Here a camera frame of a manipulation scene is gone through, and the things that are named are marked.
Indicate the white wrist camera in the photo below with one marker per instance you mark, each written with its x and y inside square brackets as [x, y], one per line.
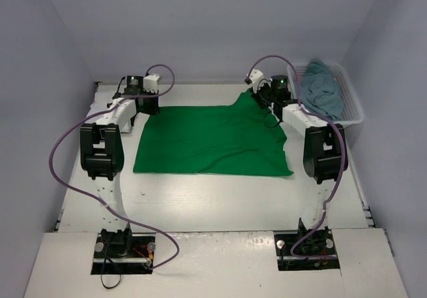
[255, 79]
[151, 83]

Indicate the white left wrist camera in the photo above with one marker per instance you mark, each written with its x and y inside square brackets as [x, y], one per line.
[151, 83]

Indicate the light blue garment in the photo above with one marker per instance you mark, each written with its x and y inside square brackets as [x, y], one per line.
[319, 92]

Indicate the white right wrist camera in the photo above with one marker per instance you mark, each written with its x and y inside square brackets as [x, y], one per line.
[255, 79]

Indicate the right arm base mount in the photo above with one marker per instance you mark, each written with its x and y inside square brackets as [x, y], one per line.
[317, 253]

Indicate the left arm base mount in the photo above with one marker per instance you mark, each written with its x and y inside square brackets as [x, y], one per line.
[110, 259]

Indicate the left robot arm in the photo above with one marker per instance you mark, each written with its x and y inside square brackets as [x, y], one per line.
[102, 155]

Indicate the green t shirt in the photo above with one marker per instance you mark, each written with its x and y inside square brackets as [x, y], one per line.
[236, 139]

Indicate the white laundry basket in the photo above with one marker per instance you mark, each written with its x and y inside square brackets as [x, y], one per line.
[352, 112]

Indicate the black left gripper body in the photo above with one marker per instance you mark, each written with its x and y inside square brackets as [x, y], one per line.
[149, 104]

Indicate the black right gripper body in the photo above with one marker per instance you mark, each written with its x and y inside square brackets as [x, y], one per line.
[264, 95]

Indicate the white t shirt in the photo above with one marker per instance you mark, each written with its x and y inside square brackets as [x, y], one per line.
[101, 99]

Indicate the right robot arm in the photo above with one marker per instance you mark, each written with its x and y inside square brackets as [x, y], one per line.
[324, 151]

